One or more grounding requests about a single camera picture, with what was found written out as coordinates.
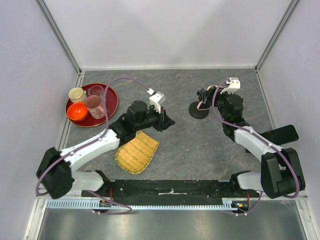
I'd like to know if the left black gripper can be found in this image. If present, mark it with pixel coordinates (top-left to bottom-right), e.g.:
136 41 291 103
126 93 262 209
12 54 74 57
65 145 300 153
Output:
135 103 175 132

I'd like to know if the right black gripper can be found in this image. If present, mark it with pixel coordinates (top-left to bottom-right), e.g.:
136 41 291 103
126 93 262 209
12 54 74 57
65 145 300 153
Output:
203 86 235 122

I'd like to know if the pink case smartphone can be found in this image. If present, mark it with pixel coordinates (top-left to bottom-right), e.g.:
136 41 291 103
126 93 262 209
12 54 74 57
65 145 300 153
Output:
197 85 218 111

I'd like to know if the black round-base clamp phone stand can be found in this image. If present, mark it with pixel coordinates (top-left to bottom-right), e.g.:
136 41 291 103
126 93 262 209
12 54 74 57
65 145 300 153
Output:
188 89 210 120

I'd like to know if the black smartphone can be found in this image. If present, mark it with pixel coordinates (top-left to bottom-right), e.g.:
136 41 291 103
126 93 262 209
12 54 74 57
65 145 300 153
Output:
260 124 299 146

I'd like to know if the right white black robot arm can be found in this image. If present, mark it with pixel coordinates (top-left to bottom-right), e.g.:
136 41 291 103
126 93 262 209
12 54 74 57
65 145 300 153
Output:
212 86 306 199

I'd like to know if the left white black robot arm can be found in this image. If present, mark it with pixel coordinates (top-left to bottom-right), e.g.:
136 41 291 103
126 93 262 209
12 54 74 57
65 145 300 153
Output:
36 100 175 199

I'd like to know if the woven bamboo tray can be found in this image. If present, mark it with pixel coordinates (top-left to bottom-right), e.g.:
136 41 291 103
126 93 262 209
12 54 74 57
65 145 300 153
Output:
115 131 160 175

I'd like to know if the red round lacquer tray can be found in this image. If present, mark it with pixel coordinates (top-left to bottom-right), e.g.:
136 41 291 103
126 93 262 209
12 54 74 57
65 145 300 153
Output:
67 83 119 128

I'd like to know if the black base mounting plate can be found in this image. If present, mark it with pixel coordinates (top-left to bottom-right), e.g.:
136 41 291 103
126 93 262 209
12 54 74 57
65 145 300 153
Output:
96 179 259 206

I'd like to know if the pink ghost pattern mug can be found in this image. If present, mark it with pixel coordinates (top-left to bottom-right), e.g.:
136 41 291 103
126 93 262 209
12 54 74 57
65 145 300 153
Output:
84 95 106 120

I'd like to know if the clear drinking glass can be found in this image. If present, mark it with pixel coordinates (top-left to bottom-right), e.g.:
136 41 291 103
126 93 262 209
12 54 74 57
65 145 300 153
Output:
86 85 105 101

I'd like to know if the orange bowl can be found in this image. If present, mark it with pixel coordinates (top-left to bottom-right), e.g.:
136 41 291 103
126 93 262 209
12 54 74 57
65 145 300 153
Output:
66 102 89 122

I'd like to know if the beige cup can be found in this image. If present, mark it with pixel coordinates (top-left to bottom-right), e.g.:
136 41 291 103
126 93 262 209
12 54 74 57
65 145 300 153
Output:
68 87 87 104

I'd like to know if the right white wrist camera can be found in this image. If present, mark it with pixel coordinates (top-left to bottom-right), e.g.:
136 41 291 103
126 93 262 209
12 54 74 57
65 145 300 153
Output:
220 77 241 95

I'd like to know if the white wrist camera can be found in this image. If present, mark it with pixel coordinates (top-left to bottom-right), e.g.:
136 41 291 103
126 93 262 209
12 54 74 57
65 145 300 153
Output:
220 77 241 95
147 88 166 114

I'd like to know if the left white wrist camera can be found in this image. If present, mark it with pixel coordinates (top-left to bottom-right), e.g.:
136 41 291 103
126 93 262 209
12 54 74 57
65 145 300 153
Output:
147 88 166 114

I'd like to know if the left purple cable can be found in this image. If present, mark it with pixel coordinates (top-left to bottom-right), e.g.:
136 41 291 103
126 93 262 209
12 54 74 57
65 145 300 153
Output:
35 76 156 216

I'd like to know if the slotted cable duct rail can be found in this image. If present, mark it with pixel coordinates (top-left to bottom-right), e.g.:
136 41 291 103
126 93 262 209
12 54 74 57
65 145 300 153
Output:
45 198 239 211

